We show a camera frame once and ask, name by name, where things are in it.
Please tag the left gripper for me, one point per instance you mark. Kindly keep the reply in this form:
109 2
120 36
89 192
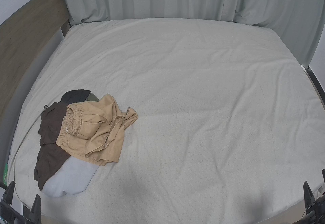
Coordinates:
7 214

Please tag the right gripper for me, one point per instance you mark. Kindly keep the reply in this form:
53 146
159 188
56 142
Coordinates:
318 208

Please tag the beige shorts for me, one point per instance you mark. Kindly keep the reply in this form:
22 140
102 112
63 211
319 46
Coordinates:
101 129

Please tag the bed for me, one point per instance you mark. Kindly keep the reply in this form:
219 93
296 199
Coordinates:
193 96

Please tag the white garment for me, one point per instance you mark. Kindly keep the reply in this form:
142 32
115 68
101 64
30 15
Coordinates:
68 177

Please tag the brown garment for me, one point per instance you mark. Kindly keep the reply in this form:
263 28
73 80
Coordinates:
50 152

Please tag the black garment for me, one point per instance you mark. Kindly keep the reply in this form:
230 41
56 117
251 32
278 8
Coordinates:
76 95

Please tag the green garment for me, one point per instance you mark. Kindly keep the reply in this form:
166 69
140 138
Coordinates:
93 98

